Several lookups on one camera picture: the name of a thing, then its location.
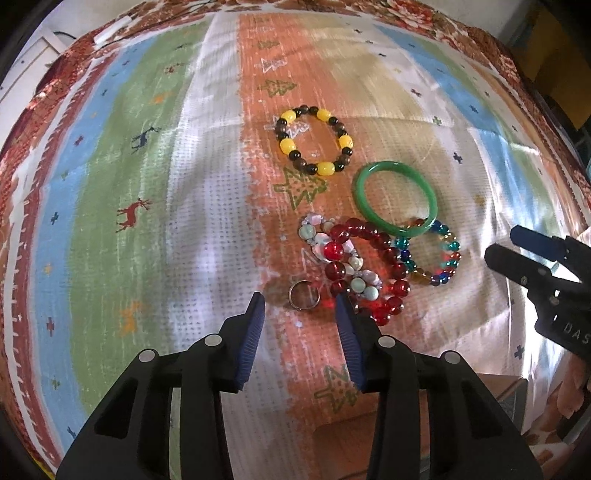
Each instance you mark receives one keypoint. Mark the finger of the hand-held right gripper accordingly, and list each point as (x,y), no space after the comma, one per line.
(512,265)
(531,240)

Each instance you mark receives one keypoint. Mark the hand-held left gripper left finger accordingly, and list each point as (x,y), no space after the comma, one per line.
(251,341)

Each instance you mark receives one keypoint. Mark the white charger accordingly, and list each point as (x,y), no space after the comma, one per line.
(111,30)

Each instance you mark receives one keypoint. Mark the white headboard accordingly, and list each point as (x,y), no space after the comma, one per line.
(37,60)

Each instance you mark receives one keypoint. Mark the striped printed mat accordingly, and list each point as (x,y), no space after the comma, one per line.
(207,194)

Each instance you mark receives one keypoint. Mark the person's right hand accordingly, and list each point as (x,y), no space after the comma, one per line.
(570,387)

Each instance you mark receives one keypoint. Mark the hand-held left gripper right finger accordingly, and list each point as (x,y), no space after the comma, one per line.
(347,341)

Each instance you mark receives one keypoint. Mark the green jade bangle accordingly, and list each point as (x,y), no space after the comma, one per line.
(362,203)

